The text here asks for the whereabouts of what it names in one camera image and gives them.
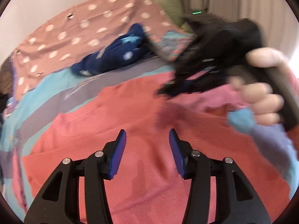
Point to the pink polka dot fabric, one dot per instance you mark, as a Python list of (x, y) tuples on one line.
[(79, 31)]

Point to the person's right hand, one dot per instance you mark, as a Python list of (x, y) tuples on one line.
[(263, 102)]

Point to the green cushion far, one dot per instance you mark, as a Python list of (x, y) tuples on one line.
[(174, 10)]

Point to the teal and purple bedspread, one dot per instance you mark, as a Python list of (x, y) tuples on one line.
[(62, 92)]

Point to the coral pink knit garment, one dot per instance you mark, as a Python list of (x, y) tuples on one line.
[(147, 187)]

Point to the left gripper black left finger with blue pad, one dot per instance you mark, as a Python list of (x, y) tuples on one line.
[(57, 200)]

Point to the navy blue star garment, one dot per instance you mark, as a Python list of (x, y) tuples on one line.
[(122, 52)]

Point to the folded floral patterned clothes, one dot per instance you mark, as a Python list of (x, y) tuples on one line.
[(170, 45)]

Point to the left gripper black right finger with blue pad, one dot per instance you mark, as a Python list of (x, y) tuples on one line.
[(236, 199)]

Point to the beige curtain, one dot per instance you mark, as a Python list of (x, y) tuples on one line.
[(276, 19)]

